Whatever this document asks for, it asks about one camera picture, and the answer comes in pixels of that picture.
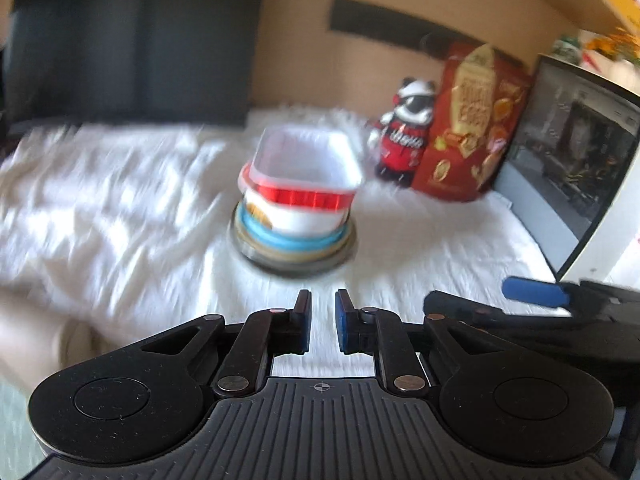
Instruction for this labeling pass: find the stainless steel bowl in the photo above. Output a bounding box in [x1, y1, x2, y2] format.
[229, 202, 359, 277]

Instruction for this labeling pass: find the white bowl with gold rim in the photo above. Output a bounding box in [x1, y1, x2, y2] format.
[235, 220, 353, 261]

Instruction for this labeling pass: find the white bowl with orange logo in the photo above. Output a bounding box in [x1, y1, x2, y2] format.
[239, 199, 351, 235]

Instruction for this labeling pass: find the blue bowl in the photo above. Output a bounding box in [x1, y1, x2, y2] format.
[236, 207, 352, 252]

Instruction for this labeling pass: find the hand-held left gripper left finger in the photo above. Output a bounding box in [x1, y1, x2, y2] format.
[140, 289, 313, 400]

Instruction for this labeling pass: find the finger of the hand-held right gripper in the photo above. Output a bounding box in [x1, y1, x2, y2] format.
[424, 290, 556, 351]
[502, 275, 576, 308]

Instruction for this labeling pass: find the red and white rectangular tray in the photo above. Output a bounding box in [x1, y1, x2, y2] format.
[240, 127, 364, 211]

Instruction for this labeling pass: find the red snack bag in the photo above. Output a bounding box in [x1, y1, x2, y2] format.
[412, 42, 532, 203]

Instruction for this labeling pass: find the orange flower decoration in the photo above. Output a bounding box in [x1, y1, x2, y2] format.
[550, 27, 640, 68]

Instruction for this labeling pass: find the black curved monitor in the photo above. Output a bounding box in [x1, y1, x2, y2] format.
[10, 0, 261, 126]

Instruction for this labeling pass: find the white textured cloth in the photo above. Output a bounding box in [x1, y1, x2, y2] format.
[0, 105, 571, 381]

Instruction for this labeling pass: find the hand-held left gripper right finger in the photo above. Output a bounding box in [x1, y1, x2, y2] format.
[334, 289, 493, 397]

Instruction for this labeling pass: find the bear figurine with goggles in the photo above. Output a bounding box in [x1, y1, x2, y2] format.
[369, 77, 442, 184]

